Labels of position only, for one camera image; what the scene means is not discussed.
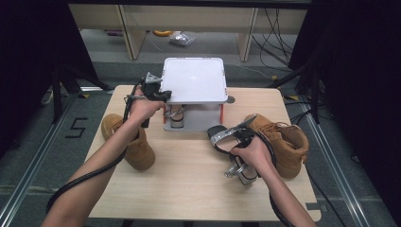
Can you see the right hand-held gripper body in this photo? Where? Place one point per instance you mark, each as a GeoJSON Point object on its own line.
{"type": "Point", "coordinates": [244, 137]}

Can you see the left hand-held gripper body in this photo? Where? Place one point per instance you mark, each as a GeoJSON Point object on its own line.
{"type": "Point", "coordinates": [151, 88]}

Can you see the white two-tier shoe rack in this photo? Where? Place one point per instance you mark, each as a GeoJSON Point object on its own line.
{"type": "Point", "coordinates": [194, 80]}

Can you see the person's right hand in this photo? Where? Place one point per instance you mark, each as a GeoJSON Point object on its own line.
{"type": "Point", "coordinates": [252, 156]}

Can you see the person's left hand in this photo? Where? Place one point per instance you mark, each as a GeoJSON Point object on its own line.
{"type": "Point", "coordinates": [143, 108]}

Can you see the round grey table grommet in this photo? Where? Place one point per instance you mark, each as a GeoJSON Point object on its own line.
{"type": "Point", "coordinates": [231, 99]}

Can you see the tan suede boot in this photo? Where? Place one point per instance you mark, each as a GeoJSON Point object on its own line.
{"type": "Point", "coordinates": [287, 148]}
{"type": "Point", "coordinates": [142, 154]}

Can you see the yellow banana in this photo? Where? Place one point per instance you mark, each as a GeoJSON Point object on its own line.
{"type": "Point", "coordinates": [162, 32]}

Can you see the clear plastic bag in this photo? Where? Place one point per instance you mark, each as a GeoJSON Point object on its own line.
{"type": "Point", "coordinates": [182, 38]}

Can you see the light wooden desk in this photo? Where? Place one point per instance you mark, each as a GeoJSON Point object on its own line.
{"type": "Point", "coordinates": [189, 17]}

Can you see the black metal stand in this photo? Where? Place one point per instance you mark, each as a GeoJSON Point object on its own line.
{"type": "Point", "coordinates": [57, 94]}
{"type": "Point", "coordinates": [315, 94]}

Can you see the aluminium floor rail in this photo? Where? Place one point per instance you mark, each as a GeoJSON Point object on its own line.
{"type": "Point", "coordinates": [34, 157]}
{"type": "Point", "coordinates": [334, 164]}

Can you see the grey table bracket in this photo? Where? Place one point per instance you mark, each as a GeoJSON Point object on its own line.
{"type": "Point", "coordinates": [312, 206]}

